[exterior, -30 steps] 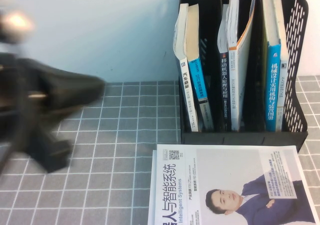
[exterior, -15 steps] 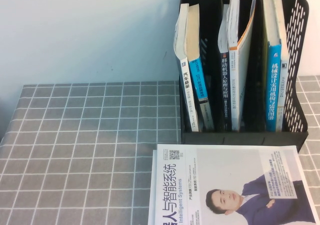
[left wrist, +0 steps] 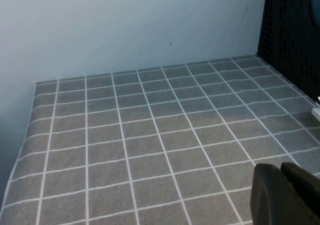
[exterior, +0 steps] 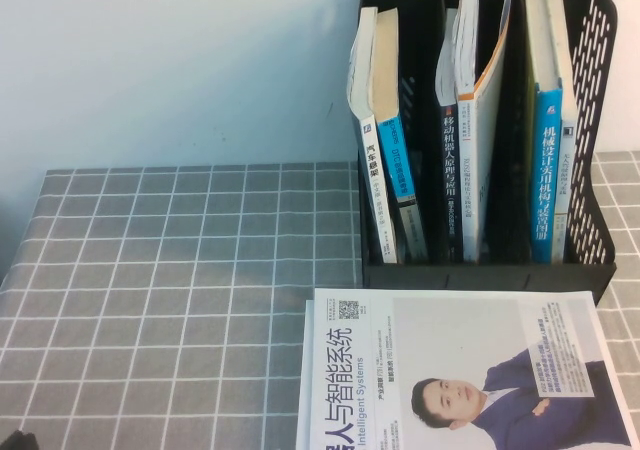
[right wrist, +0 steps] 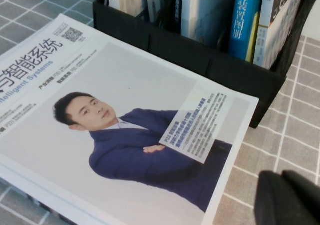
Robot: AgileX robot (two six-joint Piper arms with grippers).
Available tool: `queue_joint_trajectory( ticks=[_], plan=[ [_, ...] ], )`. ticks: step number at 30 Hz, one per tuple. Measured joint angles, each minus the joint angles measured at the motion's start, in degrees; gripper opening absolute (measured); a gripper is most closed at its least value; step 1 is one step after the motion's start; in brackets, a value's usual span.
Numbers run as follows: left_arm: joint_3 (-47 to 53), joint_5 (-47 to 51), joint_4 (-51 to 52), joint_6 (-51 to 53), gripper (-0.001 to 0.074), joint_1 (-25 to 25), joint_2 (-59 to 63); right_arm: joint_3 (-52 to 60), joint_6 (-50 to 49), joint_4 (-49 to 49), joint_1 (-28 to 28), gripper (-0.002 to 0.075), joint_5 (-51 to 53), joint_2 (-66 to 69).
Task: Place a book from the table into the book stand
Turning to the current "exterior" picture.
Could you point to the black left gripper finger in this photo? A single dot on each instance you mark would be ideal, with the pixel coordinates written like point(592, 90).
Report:
point(17, 442)

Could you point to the white self-driving textbook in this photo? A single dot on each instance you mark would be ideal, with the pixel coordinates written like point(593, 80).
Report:
point(565, 195)

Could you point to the white spine paperback book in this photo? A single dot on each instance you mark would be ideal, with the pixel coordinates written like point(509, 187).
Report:
point(372, 170)

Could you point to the black mesh book stand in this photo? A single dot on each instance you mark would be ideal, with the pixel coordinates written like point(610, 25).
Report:
point(450, 275)

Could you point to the blue and grey spine book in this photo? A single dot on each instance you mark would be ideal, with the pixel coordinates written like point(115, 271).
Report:
point(395, 165)

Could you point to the dark navy spine book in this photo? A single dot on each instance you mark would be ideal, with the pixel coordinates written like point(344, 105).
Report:
point(448, 180)

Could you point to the white book with orange stripe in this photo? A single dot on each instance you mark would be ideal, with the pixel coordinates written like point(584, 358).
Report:
point(467, 180)

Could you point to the blue spine hardcover book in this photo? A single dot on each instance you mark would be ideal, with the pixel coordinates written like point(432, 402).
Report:
point(547, 180)

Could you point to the grey checked tablecloth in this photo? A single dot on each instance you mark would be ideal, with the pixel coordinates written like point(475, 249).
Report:
point(150, 295)

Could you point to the white magazine with man portrait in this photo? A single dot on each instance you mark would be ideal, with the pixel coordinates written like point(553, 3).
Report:
point(450, 330)

